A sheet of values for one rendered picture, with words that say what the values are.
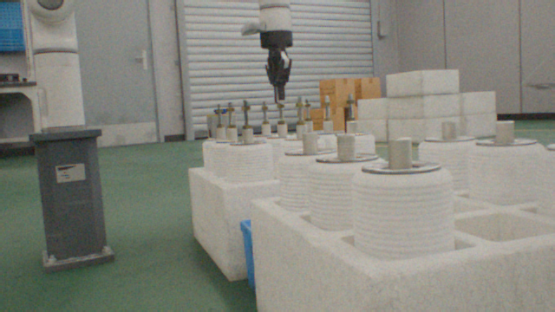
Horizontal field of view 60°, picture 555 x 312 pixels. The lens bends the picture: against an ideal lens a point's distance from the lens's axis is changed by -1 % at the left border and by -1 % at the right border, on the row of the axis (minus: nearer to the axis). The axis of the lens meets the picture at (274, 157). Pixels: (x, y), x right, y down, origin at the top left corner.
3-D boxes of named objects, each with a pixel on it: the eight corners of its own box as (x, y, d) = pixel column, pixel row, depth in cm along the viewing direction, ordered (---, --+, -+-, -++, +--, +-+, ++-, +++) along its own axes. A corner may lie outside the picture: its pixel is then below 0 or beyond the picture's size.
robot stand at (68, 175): (45, 274, 102) (29, 133, 99) (42, 257, 115) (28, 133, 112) (115, 261, 109) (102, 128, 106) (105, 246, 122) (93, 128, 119)
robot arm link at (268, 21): (239, 36, 112) (238, 9, 112) (284, 35, 116) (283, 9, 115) (250, 29, 104) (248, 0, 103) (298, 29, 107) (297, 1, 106)
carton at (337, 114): (345, 136, 497) (343, 107, 494) (325, 138, 487) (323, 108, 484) (329, 136, 524) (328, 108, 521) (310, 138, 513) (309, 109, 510)
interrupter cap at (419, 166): (386, 180, 42) (386, 172, 42) (348, 172, 49) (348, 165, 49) (459, 172, 44) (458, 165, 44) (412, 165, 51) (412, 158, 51)
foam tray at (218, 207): (230, 282, 90) (222, 187, 89) (193, 236, 127) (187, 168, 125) (407, 250, 103) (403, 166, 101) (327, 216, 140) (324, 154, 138)
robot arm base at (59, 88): (42, 133, 103) (34, 52, 101) (41, 132, 111) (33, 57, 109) (88, 129, 107) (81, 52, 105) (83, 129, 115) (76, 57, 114)
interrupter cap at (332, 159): (330, 167, 53) (330, 161, 53) (306, 162, 61) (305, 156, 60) (391, 161, 56) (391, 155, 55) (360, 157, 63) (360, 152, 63)
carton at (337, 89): (355, 107, 502) (354, 77, 499) (336, 107, 491) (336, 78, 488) (338, 107, 528) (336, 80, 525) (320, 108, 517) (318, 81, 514)
